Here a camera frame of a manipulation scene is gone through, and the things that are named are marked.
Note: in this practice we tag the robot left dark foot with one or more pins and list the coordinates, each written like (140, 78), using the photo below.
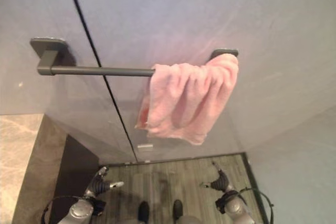
(143, 212)

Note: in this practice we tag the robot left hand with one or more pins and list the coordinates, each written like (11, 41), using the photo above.
(99, 185)

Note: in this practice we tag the grey metal towel bar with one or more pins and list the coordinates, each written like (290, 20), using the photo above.
(105, 71)

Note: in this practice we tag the pink towel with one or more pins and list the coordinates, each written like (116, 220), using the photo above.
(189, 98)

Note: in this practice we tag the robot left silver arm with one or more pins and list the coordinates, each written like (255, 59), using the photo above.
(80, 212)

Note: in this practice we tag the robot right silver arm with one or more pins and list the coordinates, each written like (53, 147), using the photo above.
(235, 207)

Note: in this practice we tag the robot dark foot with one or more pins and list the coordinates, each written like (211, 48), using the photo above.
(178, 207)
(143, 212)

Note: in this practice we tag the robot right dark foot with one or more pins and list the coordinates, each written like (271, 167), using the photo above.
(178, 207)

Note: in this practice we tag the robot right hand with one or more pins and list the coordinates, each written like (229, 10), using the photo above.
(221, 181)

